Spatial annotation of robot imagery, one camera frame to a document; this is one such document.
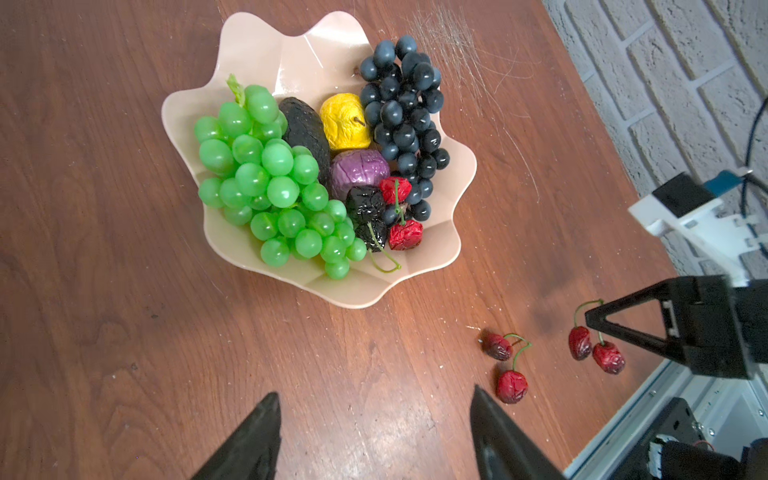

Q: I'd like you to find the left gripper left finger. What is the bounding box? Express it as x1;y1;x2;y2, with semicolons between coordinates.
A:
192;392;281;480

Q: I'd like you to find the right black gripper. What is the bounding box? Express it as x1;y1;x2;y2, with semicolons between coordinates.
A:
584;276;767;379

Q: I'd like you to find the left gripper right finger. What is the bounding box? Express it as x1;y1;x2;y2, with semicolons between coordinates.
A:
470;385;565;480

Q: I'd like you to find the red cherry pair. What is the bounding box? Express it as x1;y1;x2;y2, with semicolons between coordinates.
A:
481;332;531;405
568;299;626;375
379;176;423;251

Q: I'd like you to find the green grape bunch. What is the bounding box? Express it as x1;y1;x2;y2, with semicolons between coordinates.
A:
193;76;367;280

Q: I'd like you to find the purple plum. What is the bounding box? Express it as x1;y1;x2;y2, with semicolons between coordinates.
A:
330;150;390;201

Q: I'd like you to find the dark blue grape bunch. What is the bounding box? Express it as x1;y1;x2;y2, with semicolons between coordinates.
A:
358;35;451;222

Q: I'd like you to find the yellow lemon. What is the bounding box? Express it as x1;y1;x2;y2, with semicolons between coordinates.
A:
319;93;372;151

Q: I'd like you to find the black avocado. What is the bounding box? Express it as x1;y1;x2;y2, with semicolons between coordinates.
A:
279;97;331;187

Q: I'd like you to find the pink wavy fruit bowl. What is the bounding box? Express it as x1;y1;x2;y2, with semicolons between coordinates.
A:
161;11;477;309

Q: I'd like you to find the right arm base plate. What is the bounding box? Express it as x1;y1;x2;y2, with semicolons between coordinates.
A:
608;397;714;479

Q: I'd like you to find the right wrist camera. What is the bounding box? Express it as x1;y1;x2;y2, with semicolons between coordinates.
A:
629;167;767;287

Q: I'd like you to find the aluminium mounting rail frame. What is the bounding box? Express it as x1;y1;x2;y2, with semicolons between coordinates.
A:
564;361;767;479

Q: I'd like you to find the right thin black cable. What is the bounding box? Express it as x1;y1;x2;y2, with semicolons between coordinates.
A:
739;95;768;259

